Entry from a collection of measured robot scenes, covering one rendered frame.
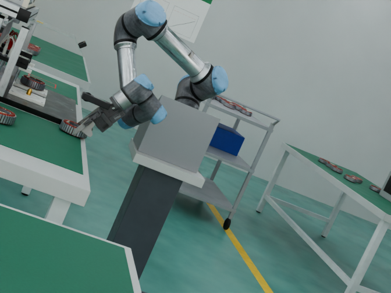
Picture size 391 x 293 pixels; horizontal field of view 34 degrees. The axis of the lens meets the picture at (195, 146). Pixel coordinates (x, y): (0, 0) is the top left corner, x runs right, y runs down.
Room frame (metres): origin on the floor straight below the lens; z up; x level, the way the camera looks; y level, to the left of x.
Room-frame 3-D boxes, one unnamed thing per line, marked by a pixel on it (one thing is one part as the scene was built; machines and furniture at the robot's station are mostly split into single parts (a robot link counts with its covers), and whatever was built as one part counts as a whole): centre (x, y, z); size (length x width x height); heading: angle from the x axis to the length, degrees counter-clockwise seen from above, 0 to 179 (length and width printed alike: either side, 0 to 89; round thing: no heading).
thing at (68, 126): (2.44, 0.46, 0.77); 0.11 x 0.11 x 0.04
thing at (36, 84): (2.89, 0.80, 0.80); 0.11 x 0.11 x 0.04
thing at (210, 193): (5.42, -0.11, 0.51); 1.01 x 0.60 x 1.01; 15
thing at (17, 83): (2.89, 0.80, 0.78); 0.15 x 0.15 x 0.01; 15
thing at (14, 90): (2.65, 0.73, 0.78); 0.15 x 0.15 x 0.01; 15
